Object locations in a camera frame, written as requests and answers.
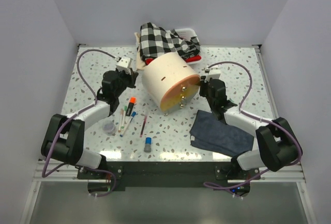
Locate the blue cap marker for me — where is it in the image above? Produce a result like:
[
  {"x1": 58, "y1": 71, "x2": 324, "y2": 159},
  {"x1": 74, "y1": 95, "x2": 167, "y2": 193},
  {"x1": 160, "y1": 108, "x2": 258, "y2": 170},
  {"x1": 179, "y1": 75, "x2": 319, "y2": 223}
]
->
[{"x1": 120, "y1": 111, "x2": 137, "y2": 137}]

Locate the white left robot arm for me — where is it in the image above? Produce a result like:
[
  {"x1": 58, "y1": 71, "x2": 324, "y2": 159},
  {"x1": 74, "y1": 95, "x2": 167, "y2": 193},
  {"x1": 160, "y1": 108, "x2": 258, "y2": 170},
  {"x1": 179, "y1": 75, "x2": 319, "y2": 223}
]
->
[{"x1": 41, "y1": 69, "x2": 139, "y2": 178}]

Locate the orange black highlighter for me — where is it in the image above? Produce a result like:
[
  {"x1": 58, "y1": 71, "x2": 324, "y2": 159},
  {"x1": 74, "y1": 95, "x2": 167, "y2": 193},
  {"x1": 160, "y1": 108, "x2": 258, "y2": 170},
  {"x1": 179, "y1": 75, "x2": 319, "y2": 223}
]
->
[{"x1": 126, "y1": 97, "x2": 136, "y2": 116}]

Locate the green cap marker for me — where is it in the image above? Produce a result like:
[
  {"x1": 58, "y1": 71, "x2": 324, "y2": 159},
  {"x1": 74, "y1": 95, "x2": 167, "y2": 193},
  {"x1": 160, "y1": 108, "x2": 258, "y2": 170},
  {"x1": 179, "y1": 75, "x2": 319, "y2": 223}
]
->
[{"x1": 121, "y1": 106, "x2": 127, "y2": 129}]

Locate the beige cap marker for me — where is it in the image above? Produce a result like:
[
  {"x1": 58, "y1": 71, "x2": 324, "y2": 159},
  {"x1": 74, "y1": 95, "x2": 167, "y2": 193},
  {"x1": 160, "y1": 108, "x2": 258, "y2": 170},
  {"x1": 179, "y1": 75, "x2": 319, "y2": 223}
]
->
[{"x1": 118, "y1": 108, "x2": 124, "y2": 133}]

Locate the small clear round container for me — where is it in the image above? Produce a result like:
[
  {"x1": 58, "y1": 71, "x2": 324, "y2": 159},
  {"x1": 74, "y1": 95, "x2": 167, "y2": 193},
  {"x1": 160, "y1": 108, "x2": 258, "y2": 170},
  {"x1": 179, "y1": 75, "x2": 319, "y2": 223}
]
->
[{"x1": 101, "y1": 121, "x2": 116, "y2": 136}]

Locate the black white checkered cloth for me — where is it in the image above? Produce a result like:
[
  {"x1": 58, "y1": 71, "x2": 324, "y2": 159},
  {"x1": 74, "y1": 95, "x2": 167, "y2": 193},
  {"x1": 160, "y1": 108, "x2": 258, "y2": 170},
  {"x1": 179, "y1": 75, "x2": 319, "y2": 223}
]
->
[{"x1": 139, "y1": 22, "x2": 201, "y2": 61}]

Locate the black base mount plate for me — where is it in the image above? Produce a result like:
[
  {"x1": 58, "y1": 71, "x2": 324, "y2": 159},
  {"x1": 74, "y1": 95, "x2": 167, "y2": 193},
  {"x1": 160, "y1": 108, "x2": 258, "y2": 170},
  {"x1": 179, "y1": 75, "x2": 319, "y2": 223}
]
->
[{"x1": 77, "y1": 161, "x2": 261, "y2": 193}]

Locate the white plastic basket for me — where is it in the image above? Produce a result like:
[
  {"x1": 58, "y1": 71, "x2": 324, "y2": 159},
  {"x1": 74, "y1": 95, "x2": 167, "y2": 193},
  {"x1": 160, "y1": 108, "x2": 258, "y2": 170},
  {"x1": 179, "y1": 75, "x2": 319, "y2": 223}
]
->
[{"x1": 175, "y1": 28, "x2": 203, "y2": 66}]

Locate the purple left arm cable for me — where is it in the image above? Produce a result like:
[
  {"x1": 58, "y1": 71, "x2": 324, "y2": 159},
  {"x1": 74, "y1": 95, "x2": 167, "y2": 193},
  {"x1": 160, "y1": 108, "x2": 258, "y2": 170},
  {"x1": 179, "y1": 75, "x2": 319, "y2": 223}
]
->
[{"x1": 41, "y1": 49, "x2": 122, "y2": 198}]

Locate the dark blue towel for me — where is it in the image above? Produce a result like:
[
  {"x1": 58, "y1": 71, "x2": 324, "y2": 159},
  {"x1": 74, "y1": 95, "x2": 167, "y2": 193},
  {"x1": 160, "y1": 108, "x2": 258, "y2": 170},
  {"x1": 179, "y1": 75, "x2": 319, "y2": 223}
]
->
[{"x1": 190, "y1": 110, "x2": 254, "y2": 157}]

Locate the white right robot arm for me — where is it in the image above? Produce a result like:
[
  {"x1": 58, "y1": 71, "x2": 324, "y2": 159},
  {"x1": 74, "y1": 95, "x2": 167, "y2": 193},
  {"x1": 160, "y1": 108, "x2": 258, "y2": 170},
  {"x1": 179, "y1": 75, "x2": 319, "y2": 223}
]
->
[{"x1": 199, "y1": 76, "x2": 303, "y2": 179}]

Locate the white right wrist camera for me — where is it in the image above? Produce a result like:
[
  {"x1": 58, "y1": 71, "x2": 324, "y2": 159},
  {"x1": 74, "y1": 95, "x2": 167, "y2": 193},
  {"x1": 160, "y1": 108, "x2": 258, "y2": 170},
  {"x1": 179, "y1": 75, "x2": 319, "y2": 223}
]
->
[{"x1": 204, "y1": 68, "x2": 221, "y2": 82}]

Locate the dark red pen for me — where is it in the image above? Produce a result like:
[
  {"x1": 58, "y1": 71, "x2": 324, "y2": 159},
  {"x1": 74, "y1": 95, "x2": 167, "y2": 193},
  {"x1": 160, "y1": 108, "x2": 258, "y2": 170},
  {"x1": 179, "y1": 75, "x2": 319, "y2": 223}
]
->
[{"x1": 140, "y1": 114, "x2": 148, "y2": 138}]

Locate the blue grey stamp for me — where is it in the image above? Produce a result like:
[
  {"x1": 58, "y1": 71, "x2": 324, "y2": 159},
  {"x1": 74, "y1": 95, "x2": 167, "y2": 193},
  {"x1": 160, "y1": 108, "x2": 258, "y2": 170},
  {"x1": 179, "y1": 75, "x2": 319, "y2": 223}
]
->
[{"x1": 144, "y1": 137, "x2": 152, "y2": 153}]

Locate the beige round drawer organizer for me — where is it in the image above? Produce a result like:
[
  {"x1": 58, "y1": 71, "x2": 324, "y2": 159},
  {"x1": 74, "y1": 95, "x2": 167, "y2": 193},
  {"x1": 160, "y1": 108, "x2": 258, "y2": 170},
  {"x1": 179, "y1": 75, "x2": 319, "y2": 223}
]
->
[{"x1": 142, "y1": 52, "x2": 200, "y2": 114}]

